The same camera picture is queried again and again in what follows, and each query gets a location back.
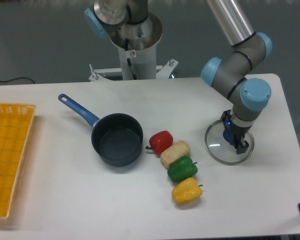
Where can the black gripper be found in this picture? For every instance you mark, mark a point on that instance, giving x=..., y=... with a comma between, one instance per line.
x=234, y=134

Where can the glass lid blue knob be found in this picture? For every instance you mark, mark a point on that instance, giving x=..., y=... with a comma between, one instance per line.
x=221, y=150

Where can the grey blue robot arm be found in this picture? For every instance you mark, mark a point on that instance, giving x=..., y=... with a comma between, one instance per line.
x=228, y=77

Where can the green bell pepper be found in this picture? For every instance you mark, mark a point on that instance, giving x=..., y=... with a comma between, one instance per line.
x=182, y=169

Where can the yellow bell pepper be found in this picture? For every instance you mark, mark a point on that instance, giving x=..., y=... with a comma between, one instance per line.
x=186, y=191

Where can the beige bread loaf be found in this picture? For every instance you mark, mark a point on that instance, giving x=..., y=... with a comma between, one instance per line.
x=174, y=152

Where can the red bell pepper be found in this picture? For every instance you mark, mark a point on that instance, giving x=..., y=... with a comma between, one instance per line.
x=160, y=141

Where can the yellow woven basket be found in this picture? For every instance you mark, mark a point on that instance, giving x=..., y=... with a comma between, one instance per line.
x=15, y=125

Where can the dark saucepan blue handle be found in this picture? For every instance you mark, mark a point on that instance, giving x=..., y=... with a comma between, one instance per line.
x=117, y=137

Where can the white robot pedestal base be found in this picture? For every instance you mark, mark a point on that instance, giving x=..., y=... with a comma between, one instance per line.
x=137, y=50

